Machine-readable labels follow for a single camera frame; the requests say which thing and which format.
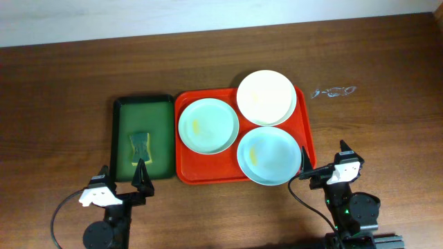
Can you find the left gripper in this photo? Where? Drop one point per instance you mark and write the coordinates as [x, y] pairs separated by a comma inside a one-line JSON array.
[[129, 198]]

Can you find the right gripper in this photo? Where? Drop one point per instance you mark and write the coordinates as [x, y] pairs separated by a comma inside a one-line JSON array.
[[311, 175]]

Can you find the yellow green scrub sponge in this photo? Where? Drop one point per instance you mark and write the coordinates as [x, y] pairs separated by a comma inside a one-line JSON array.
[[141, 148]]

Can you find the light blue plate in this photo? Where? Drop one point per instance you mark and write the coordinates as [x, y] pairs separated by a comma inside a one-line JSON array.
[[269, 156]]

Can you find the mint green plate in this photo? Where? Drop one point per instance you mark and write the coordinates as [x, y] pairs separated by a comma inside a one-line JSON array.
[[208, 126]]

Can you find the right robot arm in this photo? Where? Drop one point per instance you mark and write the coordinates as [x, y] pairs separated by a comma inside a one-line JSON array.
[[354, 214]]

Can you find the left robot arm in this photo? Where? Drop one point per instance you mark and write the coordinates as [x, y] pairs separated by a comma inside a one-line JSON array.
[[114, 230]]

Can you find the red plastic tray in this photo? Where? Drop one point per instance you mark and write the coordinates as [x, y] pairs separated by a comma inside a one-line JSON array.
[[198, 169]]

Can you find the dark green tray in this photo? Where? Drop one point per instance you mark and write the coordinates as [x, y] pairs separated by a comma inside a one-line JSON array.
[[151, 114]]

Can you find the cream white plate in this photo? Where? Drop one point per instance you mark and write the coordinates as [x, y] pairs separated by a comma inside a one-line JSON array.
[[266, 98]]

